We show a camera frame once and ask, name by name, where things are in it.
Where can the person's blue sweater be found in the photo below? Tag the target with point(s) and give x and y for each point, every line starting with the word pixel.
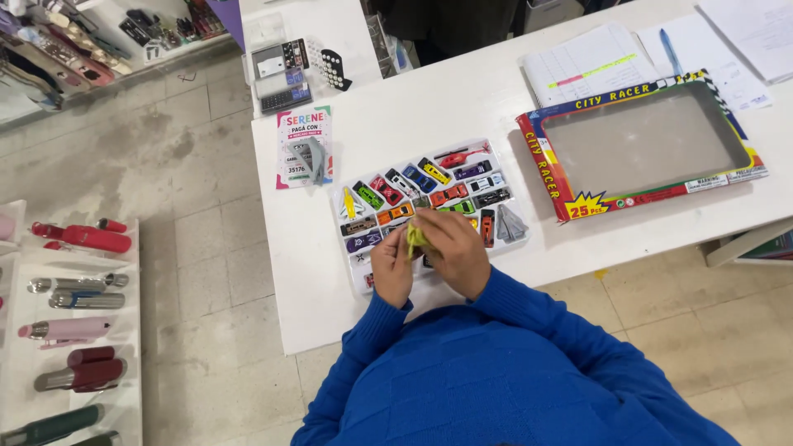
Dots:
pixel 495 384

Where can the white spiral notebook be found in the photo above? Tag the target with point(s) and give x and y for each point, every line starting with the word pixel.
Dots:
pixel 582 65

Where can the yellow-green toy vehicle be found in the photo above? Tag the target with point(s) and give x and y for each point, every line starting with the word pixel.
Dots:
pixel 416 238

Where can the shelf with books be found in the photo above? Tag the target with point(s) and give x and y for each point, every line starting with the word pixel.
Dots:
pixel 765 245

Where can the clear plastic toy tray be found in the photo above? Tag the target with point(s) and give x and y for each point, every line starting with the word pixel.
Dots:
pixel 353 263

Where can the person's left fingers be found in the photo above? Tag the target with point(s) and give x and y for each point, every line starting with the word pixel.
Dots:
pixel 401 243

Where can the black earring display card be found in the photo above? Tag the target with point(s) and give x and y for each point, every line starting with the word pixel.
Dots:
pixel 334 69

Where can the white counter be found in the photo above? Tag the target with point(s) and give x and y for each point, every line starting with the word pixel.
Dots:
pixel 310 25

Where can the wall shelf with accessories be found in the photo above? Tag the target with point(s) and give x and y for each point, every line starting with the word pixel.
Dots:
pixel 68 49

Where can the colourful payment sign card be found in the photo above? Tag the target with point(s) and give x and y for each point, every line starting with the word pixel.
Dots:
pixel 302 124

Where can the clear plastic holder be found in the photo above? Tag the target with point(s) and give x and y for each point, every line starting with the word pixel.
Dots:
pixel 387 46

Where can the person's left hand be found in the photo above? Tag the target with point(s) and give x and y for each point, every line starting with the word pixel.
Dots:
pixel 391 275

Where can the person's right hand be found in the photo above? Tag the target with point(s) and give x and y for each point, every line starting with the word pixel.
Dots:
pixel 461 257

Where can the grey toy jet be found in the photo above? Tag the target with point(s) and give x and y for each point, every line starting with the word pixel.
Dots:
pixel 315 160
pixel 510 224

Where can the red toy helicopter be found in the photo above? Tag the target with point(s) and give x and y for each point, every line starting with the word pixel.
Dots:
pixel 457 158

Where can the white printed paper sheet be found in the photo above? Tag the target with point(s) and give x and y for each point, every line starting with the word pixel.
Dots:
pixel 753 34
pixel 706 49

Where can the yellow toy plane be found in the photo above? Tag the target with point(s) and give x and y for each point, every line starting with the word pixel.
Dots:
pixel 350 202

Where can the blue pen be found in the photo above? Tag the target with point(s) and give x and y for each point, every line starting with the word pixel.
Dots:
pixel 670 52

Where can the person's right fingers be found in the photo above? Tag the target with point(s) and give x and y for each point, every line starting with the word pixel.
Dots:
pixel 433 224

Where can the set of small toy cars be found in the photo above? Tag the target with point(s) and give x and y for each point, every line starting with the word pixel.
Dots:
pixel 449 194

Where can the white shelf with flasks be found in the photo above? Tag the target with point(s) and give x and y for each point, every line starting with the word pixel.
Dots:
pixel 74 310

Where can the colourful windowed toy box lid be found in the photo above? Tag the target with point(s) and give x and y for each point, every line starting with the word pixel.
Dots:
pixel 536 155

